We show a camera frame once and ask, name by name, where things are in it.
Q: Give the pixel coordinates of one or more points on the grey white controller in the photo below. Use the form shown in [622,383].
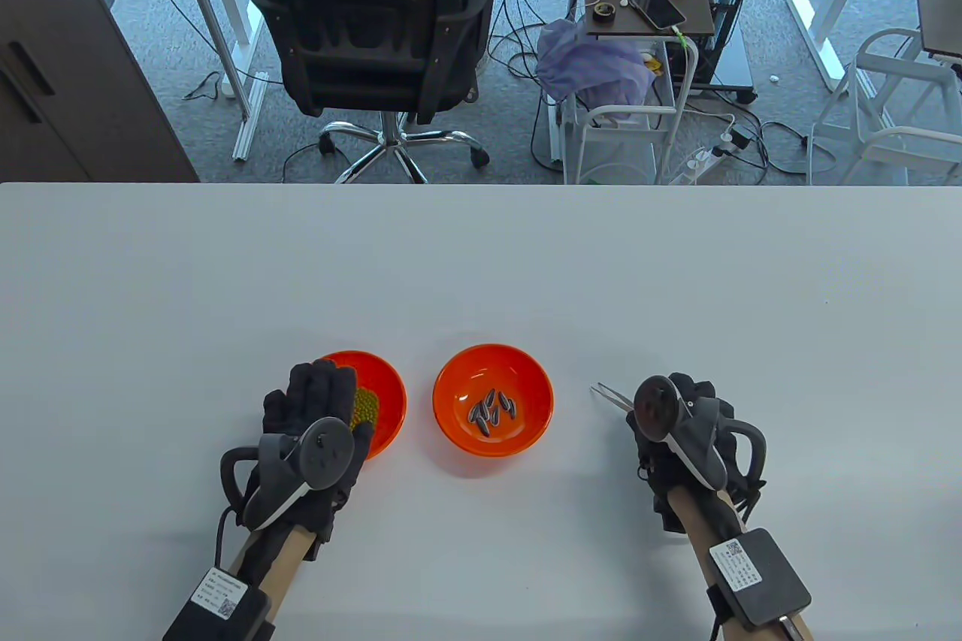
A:
[328,452]
[654,408]

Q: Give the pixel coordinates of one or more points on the person's left forearm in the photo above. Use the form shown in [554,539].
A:
[282,562]

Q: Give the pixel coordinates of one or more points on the orange bowl with green beans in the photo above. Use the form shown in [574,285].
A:
[389,400]

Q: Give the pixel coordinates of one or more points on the orange plastic bowl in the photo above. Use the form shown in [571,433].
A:
[492,370]

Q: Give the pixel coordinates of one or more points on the grey white right controller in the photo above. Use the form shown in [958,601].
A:
[654,408]

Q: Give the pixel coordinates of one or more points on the purple cloth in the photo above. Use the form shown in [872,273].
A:
[594,62]

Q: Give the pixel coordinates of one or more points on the dark brown cabinet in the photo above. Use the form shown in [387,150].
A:
[60,70]

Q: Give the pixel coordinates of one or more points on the silver metal tweezers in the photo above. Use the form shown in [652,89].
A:
[612,394]

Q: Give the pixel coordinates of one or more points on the grey metal desk frame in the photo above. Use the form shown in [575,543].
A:
[225,17]

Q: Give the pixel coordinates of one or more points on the white power strip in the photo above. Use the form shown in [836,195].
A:
[699,164]

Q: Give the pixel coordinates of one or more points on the black smartphone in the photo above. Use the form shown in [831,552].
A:
[657,6]

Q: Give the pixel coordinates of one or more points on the person's right hand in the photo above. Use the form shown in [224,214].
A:
[703,391]

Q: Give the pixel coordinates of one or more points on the white chair frame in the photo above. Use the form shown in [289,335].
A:
[894,43]

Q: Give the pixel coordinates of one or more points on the black plug adapter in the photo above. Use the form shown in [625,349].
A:
[740,137]

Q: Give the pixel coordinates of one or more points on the pile of green beans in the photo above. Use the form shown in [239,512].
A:
[367,406]

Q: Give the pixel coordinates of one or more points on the yellow packet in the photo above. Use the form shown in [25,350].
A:
[652,62]

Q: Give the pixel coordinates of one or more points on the person's left hand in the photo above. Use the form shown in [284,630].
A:
[316,393]

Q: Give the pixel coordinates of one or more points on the grey white left controller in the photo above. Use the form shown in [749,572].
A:
[328,452]

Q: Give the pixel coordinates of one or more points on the white metal desk leg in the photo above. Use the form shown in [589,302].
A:
[834,2]

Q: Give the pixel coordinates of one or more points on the black office chair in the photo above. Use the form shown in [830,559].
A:
[376,32]

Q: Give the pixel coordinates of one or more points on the black tape roll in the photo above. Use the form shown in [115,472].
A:
[603,11]

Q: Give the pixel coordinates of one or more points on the black labelled wrist camera box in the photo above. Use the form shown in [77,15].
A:
[763,581]
[218,607]

